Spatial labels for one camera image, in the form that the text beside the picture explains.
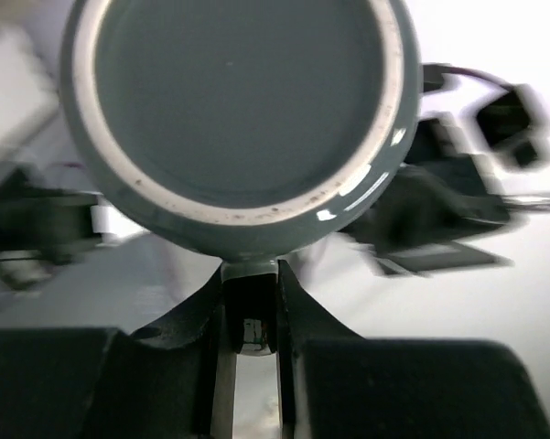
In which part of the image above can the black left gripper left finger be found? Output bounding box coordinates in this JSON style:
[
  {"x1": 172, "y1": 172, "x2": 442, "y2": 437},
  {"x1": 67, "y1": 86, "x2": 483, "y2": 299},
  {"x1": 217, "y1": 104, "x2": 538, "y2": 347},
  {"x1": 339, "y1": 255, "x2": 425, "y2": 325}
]
[{"x1": 0, "y1": 274, "x2": 224, "y2": 438}]

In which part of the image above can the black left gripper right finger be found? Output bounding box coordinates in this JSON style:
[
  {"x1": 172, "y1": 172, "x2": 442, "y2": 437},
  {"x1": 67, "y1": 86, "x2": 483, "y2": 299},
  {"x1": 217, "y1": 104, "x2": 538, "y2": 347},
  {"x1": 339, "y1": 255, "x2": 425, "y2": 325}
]
[{"x1": 276, "y1": 262, "x2": 550, "y2": 439}]

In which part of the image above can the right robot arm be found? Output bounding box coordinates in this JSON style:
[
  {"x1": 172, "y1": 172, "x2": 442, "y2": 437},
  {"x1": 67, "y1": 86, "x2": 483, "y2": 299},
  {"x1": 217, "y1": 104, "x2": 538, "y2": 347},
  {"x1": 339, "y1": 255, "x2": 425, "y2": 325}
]
[{"x1": 340, "y1": 63, "x2": 550, "y2": 276}]

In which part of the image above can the black mug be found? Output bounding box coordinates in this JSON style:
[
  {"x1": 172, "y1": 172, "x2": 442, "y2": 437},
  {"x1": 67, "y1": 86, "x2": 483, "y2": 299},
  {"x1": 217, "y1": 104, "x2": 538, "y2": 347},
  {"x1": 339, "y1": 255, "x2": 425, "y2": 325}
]
[{"x1": 57, "y1": 0, "x2": 422, "y2": 356}]

